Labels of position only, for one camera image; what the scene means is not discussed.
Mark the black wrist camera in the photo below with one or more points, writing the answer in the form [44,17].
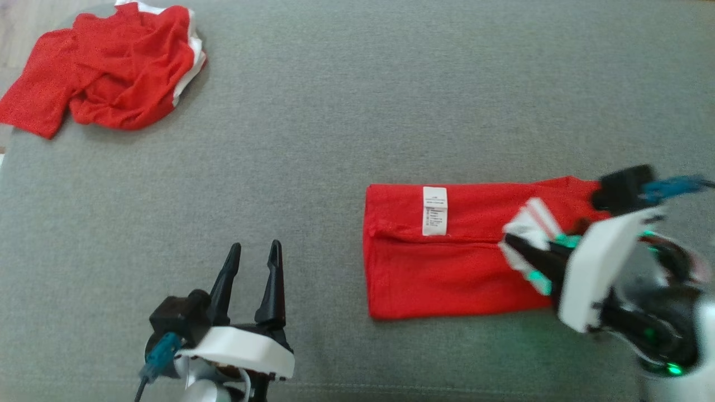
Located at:
[620,190]
[176,318]

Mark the wide grey sofa seat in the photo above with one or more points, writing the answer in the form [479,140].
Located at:
[335,139]

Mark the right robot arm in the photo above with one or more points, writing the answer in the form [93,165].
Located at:
[670,324]

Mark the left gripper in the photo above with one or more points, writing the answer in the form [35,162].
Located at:
[246,349]

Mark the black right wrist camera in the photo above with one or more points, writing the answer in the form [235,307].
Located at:
[620,190]

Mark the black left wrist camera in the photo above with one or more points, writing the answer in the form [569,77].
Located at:
[176,318]

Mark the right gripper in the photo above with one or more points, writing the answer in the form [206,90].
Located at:
[597,262]

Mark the red white basketball jersey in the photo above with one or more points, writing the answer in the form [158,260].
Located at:
[447,268]

